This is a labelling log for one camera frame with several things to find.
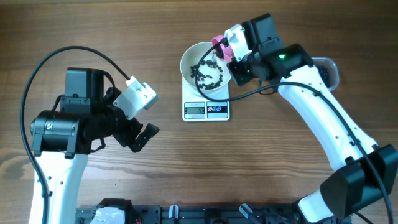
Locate pink plastic measuring scoop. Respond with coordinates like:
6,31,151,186
211,35,233,63

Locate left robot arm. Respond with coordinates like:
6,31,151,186
29,68,159,223

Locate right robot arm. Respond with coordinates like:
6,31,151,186
224,14,397,223

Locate white bowl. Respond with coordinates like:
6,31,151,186
180,42,231,95

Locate white digital kitchen scale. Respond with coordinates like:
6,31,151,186
182,79,230,122

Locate black beans in bowl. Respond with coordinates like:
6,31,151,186
190,60,223,90

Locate black peppercorns pile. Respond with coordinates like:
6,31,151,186
317,65,330,87

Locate clear plastic container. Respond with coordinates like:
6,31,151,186
312,57,340,91

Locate right black camera cable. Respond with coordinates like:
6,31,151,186
193,39,394,224

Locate black camera cable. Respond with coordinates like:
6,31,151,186
19,45,131,224
193,39,394,224

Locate left black camera cable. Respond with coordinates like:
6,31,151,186
19,45,131,224

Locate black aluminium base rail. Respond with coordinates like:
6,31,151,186
75,198,307,224

